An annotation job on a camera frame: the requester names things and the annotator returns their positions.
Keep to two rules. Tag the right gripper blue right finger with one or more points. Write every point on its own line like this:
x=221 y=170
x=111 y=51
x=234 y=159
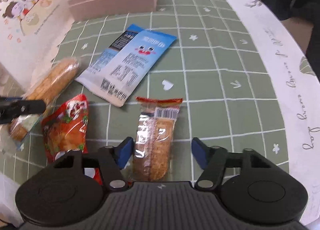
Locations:
x=200 y=152

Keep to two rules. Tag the green checked tablecloth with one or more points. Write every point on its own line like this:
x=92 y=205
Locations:
x=214 y=66

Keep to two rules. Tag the red snack packet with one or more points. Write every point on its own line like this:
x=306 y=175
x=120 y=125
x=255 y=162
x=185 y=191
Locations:
x=66 y=128

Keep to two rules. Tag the blue white snack bag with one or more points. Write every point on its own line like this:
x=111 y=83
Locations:
x=122 y=66

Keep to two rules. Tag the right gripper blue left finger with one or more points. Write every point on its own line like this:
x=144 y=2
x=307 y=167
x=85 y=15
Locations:
x=123 y=152

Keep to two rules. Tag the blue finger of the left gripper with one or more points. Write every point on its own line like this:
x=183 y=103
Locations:
x=12 y=108

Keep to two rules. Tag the cartoon printed white lid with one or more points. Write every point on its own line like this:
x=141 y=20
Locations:
x=30 y=32

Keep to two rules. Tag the clear biscuit pack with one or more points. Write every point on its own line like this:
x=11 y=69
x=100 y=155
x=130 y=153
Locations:
x=47 y=89

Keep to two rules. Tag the red topped biscuit pack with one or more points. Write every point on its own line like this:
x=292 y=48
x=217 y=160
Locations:
x=154 y=137

